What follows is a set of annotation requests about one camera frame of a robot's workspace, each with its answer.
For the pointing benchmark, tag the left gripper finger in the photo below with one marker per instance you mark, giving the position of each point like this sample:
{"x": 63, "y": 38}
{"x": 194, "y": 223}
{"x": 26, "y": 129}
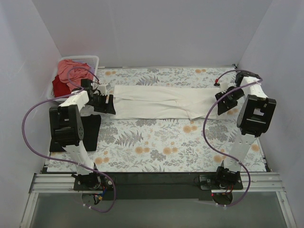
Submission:
{"x": 110, "y": 105}
{"x": 103, "y": 108}

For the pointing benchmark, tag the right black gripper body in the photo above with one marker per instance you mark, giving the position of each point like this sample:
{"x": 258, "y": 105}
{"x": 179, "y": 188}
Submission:
{"x": 228, "y": 99}

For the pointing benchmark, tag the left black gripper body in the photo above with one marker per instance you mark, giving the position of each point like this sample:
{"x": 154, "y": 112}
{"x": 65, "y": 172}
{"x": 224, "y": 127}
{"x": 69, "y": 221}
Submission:
{"x": 102, "y": 102}

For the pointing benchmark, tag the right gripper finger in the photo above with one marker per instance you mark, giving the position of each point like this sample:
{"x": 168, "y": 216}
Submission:
{"x": 223, "y": 105}
{"x": 231, "y": 102}

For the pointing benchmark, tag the white t shirt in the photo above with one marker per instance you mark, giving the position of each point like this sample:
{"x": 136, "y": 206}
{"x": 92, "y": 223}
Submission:
{"x": 160, "y": 102}

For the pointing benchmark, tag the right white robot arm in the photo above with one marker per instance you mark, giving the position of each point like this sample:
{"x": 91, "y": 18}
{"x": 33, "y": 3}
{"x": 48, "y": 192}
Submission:
{"x": 254, "y": 117}

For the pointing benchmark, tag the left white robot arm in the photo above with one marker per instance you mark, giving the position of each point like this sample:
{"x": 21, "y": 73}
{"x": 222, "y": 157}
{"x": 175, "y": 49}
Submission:
{"x": 66, "y": 124}

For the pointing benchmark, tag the folded black t shirt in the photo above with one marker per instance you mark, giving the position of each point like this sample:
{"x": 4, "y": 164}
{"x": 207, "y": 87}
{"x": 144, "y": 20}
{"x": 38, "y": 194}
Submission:
{"x": 91, "y": 125}

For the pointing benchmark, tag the pink t shirt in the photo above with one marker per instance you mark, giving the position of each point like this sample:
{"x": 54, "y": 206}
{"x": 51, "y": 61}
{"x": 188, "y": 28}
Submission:
{"x": 71, "y": 73}

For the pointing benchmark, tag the white plastic laundry basket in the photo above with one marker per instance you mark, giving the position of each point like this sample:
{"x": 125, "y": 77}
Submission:
{"x": 92, "y": 61}

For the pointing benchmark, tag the floral patterned table mat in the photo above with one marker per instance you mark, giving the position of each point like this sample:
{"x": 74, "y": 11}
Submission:
{"x": 169, "y": 145}

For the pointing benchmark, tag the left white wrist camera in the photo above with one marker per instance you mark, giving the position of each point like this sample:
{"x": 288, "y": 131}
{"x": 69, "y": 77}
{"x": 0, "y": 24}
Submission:
{"x": 105, "y": 89}

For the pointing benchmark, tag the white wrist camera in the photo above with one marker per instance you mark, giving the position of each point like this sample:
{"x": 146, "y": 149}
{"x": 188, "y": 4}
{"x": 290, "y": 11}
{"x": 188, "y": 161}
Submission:
{"x": 105, "y": 89}
{"x": 223, "y": 87}

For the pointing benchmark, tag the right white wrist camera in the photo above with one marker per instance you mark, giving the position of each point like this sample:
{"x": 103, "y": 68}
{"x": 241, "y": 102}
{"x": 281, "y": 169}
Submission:
{"x": 223, "y": 87}

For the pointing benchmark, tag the aluminium frame rail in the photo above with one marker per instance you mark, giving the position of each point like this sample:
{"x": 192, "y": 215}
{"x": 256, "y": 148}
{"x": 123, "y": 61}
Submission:
{"x": 64, "y": 183}

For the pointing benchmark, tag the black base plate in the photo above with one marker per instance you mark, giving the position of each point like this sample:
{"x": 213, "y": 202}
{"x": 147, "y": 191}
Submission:
{"x": 158, "y": 185}

